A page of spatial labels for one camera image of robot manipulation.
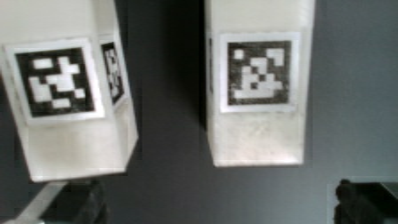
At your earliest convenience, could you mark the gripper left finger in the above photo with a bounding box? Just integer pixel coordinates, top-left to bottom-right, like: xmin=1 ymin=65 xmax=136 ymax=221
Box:
xmin=5 ymin=179 xmax=108 ymax=224

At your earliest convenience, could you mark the white table leg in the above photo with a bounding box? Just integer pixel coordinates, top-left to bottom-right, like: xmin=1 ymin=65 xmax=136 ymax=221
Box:
xmin=204 ymin=0 xmax=316 ymax=167
xmin=0 ymin=0 xmax=138 ymax=182

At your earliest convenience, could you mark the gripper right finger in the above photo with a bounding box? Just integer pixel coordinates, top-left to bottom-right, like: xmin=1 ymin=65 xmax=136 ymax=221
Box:
xmin=332 ymin=179 xmax=398 ymax=224

